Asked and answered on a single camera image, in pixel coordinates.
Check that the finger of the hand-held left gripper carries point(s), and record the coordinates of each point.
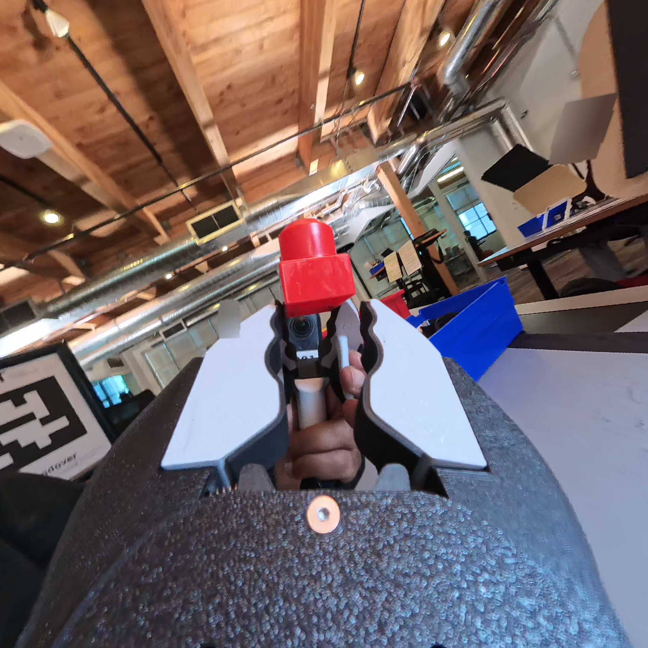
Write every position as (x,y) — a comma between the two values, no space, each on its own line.
(349,324)
(286,339)

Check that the red toy block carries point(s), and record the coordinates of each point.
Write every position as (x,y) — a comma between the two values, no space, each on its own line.
(314,283)

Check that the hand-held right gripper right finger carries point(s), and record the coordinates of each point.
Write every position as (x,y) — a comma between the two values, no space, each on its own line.
(420,400)

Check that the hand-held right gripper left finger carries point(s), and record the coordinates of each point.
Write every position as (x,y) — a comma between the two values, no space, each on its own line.
(228,400)

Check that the white ceiling access point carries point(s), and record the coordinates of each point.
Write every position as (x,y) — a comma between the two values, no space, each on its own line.
(23,139)

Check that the wooden office desk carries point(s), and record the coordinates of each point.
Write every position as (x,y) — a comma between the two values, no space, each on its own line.
(557,235)

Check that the blue plastic bin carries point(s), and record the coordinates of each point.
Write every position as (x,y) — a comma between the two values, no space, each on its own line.
(471,329)

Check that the ceiling light bulb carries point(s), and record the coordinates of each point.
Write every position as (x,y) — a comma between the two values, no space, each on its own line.
(56,23)

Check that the fiducial marker sign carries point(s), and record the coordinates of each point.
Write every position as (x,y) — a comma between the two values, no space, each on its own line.
(96,430)

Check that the red storage tote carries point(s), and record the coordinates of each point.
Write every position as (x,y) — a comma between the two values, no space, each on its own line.
(397,303)

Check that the black flag panel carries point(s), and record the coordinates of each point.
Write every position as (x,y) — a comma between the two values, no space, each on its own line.
(511,169)

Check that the silver air duct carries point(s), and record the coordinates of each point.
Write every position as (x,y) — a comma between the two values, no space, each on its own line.
(152,263)

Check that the person's dark clothing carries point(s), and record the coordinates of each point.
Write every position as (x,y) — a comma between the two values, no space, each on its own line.
(25,531)

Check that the ceiling vent grille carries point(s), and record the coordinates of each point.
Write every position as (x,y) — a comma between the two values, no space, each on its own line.
(215,220)

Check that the blue bin with white label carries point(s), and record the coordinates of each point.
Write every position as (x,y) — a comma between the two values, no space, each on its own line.
(531,225)

